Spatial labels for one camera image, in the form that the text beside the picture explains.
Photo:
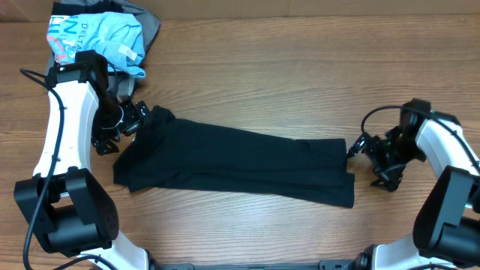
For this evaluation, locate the grey folded garment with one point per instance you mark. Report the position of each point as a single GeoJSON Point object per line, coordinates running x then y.
{"type": "Point", "coordinates": [121, 86]}

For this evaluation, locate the black t-shirt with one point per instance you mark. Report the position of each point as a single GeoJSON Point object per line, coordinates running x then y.
{"type": "Point", "coordinates": [178, 153]}

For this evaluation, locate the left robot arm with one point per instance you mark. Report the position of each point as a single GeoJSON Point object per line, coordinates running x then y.
{"type": "Point", "coordinates": [66, 208]}

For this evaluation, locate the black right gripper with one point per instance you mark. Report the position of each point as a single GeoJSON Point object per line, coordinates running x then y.
{"type": "Point", "coordinates": [393, 178]}

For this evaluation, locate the light blue printed shirt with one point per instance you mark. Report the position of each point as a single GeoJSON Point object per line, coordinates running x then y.
{"type": "Point", "coordinates": [131, 53]}

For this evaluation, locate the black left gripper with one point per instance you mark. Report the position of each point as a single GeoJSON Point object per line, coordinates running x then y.
{"type": "Point", "coordinates": [136, 116]}

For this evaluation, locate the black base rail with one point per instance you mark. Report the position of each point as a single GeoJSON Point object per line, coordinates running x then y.
{"type": "Point", "coordinates": [341, 264]}

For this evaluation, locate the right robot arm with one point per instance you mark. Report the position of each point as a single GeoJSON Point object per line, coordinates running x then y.
{"type": "Point", "coordinates": [442, 237]}

